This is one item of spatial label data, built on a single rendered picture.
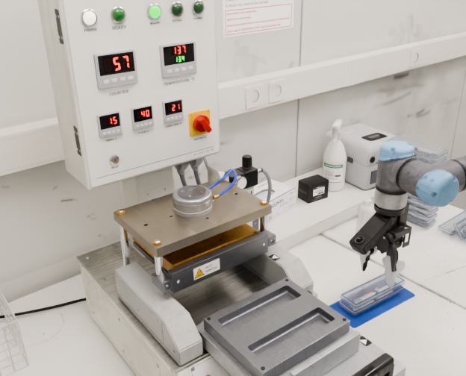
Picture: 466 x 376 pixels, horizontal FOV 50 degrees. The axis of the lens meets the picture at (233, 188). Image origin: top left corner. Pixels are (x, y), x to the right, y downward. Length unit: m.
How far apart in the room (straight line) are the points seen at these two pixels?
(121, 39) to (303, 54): 0.96
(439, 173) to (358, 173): 0.75
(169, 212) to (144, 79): 0.27
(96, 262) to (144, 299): 0.29
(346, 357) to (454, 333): 0.51
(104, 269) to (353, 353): 0.59
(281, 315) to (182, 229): 0.24
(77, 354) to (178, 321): 0.40
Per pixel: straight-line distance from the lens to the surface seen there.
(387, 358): 0.86
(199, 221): 0.99
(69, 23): 0.97
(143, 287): 1.01
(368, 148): 1.81
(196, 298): 1.08
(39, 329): 1.37
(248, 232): 1.04
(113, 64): 1.01
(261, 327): 0.91
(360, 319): 1.33
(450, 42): 2.55
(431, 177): 1.12
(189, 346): 0.92
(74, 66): 0.98
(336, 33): 1.96
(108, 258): 1.24
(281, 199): 1.63
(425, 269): 1.56
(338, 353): 0.87
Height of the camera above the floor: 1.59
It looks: 25 degrees down
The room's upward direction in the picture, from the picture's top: 1 degrees counter-clockwise
